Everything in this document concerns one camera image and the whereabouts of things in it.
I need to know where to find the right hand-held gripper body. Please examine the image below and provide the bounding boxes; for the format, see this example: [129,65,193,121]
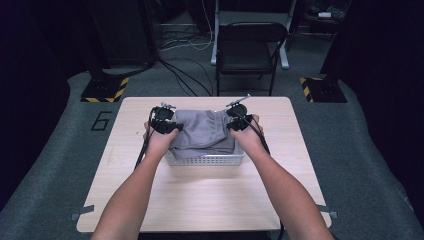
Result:
[225,93,254,132]

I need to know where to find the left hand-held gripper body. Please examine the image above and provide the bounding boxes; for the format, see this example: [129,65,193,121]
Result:
[148,102,179,136]

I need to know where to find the gray pants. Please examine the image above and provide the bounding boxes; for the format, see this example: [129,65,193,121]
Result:
[168,109,237,160]

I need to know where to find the white perforated plastic basket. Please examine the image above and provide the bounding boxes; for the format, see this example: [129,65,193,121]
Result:
[163,139,247,167]

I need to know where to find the person's left hand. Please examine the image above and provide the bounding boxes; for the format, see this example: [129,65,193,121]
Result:
[143,120,180,162]

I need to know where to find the person's right hand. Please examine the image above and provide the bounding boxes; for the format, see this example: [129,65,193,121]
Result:
[229,113,268,160]

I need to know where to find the striped-edge black stand base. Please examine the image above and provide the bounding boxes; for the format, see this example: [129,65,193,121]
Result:
[299,76,348,104]
[80,76,130,104]

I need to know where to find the black folding chair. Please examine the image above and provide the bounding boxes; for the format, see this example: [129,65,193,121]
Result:
[214,21,290,98]
[210,0,298,70]

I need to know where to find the dark cabinet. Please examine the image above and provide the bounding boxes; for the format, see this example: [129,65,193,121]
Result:
[88,0,158,69]

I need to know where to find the gray tape strip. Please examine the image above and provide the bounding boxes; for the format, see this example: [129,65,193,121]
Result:
[68,204,95,222]
[316,203,339,220]

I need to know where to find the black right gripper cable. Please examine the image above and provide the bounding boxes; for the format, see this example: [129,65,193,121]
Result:
[233,111,272,156]

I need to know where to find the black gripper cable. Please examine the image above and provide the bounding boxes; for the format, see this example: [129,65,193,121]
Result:
[233,111,272,156]
[134,106,158,170]

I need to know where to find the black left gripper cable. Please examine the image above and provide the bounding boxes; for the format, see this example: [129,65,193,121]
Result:
[134,106,158,170]

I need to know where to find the black floor cables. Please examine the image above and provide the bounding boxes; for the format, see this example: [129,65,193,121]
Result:
[156,54,214,98]

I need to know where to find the white floor cable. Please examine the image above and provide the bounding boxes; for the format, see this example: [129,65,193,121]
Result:
[159,0,215,52]

